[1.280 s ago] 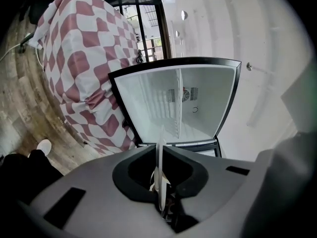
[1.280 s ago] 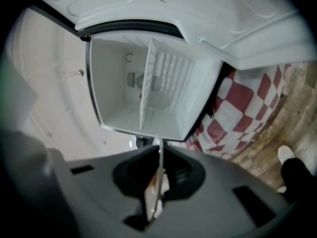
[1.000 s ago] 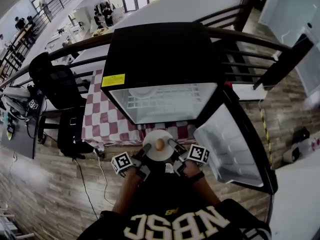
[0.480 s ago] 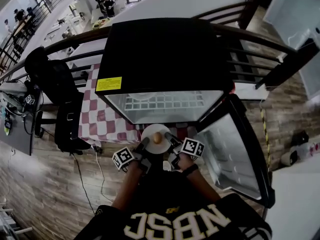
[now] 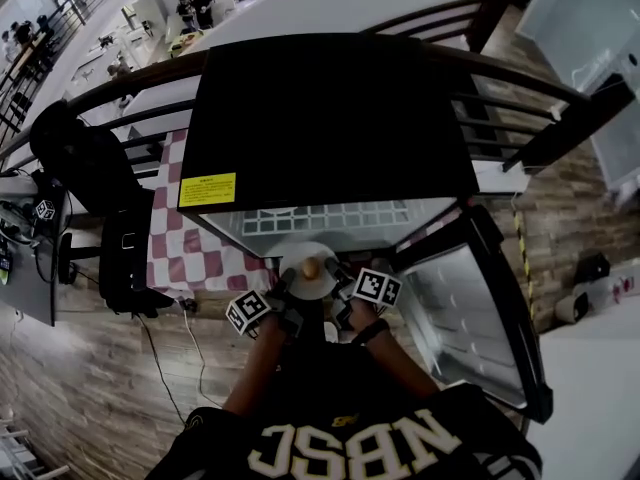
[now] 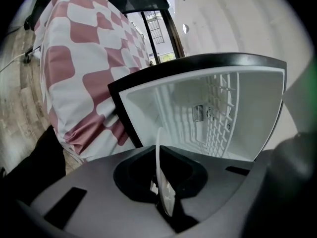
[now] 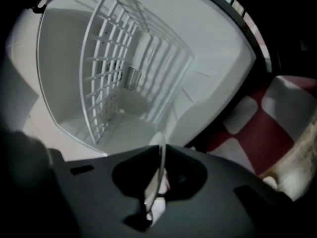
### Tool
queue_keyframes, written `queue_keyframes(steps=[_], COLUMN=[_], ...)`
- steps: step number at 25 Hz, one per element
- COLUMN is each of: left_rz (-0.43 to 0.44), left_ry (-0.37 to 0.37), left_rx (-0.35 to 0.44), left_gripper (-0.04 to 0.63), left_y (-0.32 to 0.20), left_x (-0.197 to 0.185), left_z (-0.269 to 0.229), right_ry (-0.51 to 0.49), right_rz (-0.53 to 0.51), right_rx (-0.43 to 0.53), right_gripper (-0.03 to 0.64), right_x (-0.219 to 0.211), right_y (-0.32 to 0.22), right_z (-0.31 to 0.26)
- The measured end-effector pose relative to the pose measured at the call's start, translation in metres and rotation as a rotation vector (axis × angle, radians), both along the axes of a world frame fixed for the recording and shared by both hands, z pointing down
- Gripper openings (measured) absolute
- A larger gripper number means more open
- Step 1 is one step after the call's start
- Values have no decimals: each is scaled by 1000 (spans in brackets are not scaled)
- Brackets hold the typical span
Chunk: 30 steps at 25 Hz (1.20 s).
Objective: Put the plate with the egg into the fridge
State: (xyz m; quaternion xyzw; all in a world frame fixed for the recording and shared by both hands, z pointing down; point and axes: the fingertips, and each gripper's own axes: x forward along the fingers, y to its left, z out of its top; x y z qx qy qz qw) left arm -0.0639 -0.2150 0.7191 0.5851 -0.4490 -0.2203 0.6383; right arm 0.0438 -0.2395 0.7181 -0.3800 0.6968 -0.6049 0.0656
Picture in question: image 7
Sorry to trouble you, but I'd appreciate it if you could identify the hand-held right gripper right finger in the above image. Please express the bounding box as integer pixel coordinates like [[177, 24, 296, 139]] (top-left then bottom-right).
[[153, 144, 295, 238]]

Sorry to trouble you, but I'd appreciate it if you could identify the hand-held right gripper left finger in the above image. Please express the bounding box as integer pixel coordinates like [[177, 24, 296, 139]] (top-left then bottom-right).
[[47, 144, 163, 238]]

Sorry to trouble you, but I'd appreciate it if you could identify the black mini fridge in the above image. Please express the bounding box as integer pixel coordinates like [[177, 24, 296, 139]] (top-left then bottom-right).
[[4, 0, 275, 158]]

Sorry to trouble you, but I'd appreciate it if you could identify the red white checkered tablecloth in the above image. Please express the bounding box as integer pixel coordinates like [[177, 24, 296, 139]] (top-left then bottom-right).
[[207, 74, 317, 180]]

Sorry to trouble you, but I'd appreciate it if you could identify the white wire rack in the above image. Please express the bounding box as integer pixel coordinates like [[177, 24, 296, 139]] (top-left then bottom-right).
[[78, 0, 196, 145]]

